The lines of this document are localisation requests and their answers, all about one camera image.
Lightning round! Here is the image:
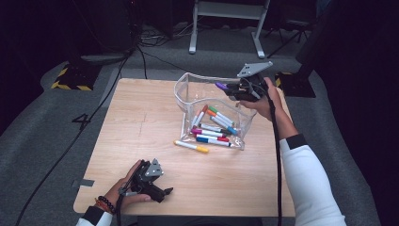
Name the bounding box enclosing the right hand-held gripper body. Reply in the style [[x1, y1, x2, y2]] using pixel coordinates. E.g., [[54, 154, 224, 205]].
[[236, 60, 274, 102]]

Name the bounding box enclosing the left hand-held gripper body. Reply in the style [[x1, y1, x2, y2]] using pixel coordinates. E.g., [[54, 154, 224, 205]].
[[130, 158, 166, 203]]

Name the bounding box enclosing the light green marker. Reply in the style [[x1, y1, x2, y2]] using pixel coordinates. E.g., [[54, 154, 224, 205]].
[[208, 105, 235, 126]]

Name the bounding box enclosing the orange marker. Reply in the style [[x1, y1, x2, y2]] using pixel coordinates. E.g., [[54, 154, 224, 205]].
[[206, 108, 233, 128]]

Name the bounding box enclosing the light blue marker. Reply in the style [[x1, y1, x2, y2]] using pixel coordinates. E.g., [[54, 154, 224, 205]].
[[210, 116, 238, 136]]

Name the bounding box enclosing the clear plastic pouch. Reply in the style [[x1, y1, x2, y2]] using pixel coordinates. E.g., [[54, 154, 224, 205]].
[[173, 72, 257, 151]]

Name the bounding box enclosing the brown marker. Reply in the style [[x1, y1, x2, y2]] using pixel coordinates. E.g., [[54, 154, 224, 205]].
[[194, 105, 209, 128]]

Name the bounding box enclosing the black marker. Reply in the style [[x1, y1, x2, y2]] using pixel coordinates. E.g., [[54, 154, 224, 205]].
[[199, 122, 233, 136]]

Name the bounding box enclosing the pink marker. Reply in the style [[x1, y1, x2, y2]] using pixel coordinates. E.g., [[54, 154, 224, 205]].
[[190, 108, 201, 128]]

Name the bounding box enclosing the yellow marker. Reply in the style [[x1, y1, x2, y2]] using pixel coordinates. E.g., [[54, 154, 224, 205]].
[[173, 139, 210, 154]]

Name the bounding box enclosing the red marker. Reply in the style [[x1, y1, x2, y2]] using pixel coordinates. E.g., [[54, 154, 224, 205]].
[[196, 134, 230, 143]]

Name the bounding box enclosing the magenta marker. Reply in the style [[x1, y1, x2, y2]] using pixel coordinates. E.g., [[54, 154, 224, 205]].
[[190, 127, 227, 138]]

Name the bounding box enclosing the dark blue marker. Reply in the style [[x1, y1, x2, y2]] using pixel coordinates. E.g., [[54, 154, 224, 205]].
[[196, 137, 232, 148]]

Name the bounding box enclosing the person's left hand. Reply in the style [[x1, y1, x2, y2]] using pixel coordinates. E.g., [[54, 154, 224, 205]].
[[104, 159, 153, 212]]

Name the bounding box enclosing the person's right hand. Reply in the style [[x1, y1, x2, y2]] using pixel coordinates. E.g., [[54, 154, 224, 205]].
[[240, 76, 285, 122]]

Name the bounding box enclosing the yellow black striped base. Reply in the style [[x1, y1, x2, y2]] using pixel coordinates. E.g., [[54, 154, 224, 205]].
[[51, 62, 103, 92], [274, 71, 317, 98]]

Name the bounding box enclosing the grey tape piece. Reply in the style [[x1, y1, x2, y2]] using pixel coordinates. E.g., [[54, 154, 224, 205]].
[[71, 178, 95, 188]]

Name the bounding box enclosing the black tripod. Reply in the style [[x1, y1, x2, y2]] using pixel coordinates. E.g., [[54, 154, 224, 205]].
[[264, 18, 314, 59]]

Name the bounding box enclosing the white metal stand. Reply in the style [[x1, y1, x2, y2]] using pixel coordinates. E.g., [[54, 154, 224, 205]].
[[187, 0, 271, 59]]

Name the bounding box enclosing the dark equipment cabinet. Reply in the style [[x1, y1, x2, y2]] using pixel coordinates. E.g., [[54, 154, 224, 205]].
[[70, 0, 139, 56]]

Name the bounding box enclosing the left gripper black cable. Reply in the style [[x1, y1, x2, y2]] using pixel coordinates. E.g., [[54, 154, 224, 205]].
[[116, 159, 149, 226]]

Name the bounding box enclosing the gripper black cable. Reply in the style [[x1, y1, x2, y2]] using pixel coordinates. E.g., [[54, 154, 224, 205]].
[[241, 78, 283, 226], [116, 159, 149, 226]]

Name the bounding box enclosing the black beaded bracelet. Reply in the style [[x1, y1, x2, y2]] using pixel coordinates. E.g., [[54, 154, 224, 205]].
[[97, 195, 117, 215]]

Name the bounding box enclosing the orange bracelet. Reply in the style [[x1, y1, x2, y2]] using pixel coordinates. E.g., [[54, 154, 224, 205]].
[[94, 197, 114, 217]]

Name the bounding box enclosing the thin black floor cable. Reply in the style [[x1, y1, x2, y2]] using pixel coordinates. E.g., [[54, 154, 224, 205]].
[[140, 50, 193, 74]]

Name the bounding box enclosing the dark post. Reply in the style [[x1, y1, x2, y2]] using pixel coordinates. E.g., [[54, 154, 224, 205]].
[[295, 0, 338, 76]]

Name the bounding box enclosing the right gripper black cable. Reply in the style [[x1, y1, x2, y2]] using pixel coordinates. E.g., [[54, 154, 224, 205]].
[[241, 78, 283, 226]]

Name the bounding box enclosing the short black floor cable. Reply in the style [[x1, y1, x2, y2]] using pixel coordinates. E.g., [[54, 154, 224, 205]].
[[136, 45, 149, 80]]

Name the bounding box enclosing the bundle of cables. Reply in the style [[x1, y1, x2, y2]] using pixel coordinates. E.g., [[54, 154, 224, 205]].
[[137, 22, 196, 48]]

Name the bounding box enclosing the long black floor cable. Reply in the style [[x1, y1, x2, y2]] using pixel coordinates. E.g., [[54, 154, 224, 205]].
[[14, 51, 135, 226]]

